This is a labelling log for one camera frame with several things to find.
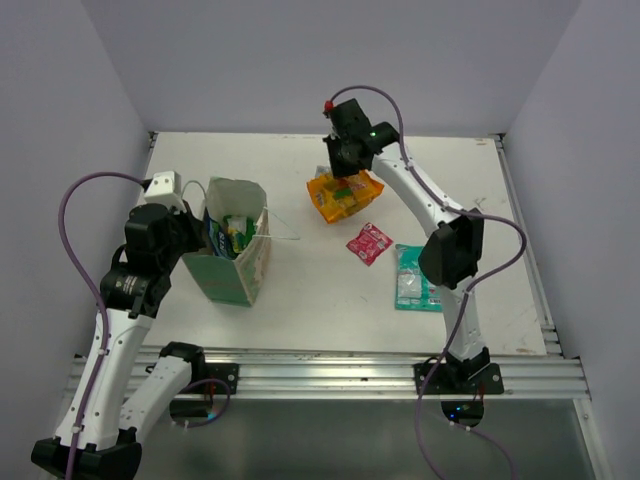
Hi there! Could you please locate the dark blue chips packet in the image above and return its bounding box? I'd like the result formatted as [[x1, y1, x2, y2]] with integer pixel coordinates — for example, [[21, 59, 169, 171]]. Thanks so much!
[[203, 209, 238, 260]]

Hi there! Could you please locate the green paper bag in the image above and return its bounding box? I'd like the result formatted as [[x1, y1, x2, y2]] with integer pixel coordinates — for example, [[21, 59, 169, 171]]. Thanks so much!
[[182, 177, 300, 307]]

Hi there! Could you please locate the green snack packet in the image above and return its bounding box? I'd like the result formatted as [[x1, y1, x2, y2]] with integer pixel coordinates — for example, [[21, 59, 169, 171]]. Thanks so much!
[[223, 215, 255, 254]]

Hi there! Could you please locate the orange yellow snack packet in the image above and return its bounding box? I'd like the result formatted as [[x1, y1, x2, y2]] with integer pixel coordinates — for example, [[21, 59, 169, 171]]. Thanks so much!
[[306, 170, 384, 224]]

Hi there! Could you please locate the teal candy packet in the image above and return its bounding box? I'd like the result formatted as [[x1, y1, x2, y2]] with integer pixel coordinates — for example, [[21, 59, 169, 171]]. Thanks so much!
[[395, 244, 442, 313]]

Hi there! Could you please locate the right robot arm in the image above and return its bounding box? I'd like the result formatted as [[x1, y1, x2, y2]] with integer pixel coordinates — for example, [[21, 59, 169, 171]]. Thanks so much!
[[324, 99, 490, 393]]

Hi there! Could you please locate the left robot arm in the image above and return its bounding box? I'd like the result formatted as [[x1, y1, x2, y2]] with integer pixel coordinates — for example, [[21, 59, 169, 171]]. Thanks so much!
[[31, 203, 208, 479]]

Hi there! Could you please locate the grey snack packet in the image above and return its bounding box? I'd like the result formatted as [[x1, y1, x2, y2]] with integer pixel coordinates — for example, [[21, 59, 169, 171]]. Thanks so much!
[[315, 165, 332, 178]]

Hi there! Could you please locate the pink snack packet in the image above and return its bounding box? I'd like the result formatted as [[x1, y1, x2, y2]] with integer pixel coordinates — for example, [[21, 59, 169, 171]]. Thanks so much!
[[346, 222, 393, 266]]

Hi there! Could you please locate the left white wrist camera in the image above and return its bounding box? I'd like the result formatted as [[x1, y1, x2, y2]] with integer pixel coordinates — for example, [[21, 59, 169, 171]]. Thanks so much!
[[143, 171, 184, 210]]

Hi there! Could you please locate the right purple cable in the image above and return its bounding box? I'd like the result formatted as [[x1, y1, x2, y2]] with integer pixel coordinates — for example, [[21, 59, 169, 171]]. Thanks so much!
[[329, 85, 529, 480]]

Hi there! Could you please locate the purple cable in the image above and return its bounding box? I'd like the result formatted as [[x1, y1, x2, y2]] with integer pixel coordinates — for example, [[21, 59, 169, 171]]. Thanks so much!
[[58, 171, 149, 480], [329, 85, 529, 480]]

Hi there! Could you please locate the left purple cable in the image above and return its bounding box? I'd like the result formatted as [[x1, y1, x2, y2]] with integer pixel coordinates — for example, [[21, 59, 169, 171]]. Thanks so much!
[[58, 171, 149, 480]]

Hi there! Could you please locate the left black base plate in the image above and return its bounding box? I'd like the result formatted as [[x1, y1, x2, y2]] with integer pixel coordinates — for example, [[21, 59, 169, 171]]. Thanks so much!
[[180, 363, 240, 398]]

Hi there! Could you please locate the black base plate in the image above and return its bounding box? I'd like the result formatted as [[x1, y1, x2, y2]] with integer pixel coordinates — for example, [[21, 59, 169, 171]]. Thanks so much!
[[423, 363, 505, 396], [180, 363, 240, 398]]

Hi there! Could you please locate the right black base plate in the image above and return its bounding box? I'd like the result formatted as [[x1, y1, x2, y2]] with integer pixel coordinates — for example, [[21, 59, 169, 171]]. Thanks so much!
[[423, 363, 505, 396]]

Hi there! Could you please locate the aluminium mounting rail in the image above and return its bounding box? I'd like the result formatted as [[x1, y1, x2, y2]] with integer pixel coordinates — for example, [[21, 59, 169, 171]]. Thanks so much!
[[72, 344, 591, 401]]

